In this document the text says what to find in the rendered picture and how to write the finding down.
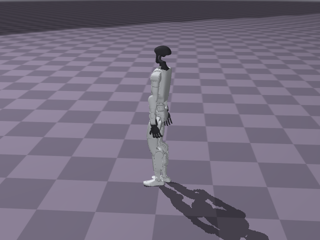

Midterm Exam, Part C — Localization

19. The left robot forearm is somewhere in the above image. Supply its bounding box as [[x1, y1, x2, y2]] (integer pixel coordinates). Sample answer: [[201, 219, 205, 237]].
[[148, 97, 158, 125]]

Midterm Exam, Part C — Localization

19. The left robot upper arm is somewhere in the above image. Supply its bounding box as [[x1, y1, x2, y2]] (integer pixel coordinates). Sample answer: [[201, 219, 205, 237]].
[[148, 71, 162, 102]]

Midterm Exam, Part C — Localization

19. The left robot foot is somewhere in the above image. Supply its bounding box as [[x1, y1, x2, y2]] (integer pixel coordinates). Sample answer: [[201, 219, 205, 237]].
[[143, 178, 165, 186]]

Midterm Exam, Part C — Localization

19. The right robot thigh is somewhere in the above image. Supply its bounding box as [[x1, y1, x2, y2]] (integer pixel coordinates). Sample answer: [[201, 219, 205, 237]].
[[157, 112, 169, 153]]

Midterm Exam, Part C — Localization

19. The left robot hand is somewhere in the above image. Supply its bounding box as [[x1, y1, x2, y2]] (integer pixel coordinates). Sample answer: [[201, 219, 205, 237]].
[[149, 119, 162, 138]]

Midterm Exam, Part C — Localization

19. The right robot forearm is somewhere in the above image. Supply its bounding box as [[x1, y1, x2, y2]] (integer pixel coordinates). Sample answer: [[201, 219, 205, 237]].
[[163, 95, 169, 110]]

